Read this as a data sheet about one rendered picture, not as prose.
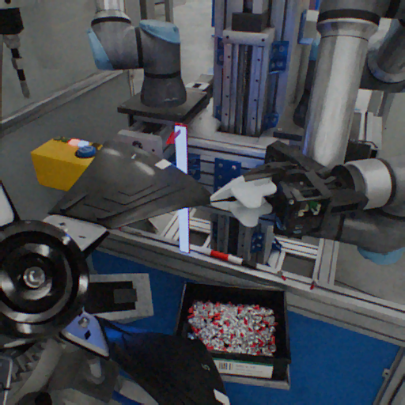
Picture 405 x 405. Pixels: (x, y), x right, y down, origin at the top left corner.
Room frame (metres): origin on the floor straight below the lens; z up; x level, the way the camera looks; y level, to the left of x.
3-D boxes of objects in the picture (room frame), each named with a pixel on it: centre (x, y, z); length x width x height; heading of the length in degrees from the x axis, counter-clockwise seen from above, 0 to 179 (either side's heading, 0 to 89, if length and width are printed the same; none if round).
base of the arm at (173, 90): (1.24, 0.12, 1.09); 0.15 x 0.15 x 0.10
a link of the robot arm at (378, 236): (0.53, -0.30, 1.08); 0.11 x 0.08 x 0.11; 73
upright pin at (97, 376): (0.34, 0.16, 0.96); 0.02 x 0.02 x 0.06
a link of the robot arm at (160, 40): (1.24, 0.12, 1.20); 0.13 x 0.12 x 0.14; 101
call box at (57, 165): (0.83, 0.30, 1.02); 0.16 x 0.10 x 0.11; 67
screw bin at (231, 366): (0.49, -0.06, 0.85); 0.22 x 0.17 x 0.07; 83
